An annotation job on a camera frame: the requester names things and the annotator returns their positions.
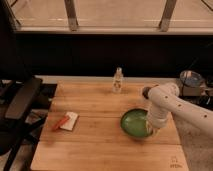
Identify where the grey window frame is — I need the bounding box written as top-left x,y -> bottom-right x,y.
3,0 -> 213,35

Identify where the green ceramic bowl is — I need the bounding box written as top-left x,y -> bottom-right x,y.
120,108 -> 154,139

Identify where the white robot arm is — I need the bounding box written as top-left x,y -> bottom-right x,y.
142,83 -> 213,138

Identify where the clear plastic bottle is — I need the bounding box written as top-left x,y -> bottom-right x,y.
113,67 -> 123,93

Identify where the orange marker pen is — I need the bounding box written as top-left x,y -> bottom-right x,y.
52,116 -> 70,131

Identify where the black office chair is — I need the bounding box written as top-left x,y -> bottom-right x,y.
0,0 -> 44,171

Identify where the round grey dish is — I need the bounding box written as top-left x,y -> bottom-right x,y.
180,70 -> 204,88

